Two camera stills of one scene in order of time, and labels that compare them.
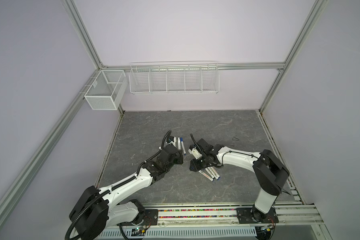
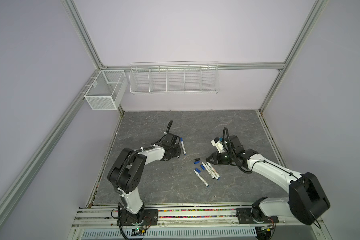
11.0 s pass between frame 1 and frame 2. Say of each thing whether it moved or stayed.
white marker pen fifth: stayed
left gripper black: moved
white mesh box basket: stayed
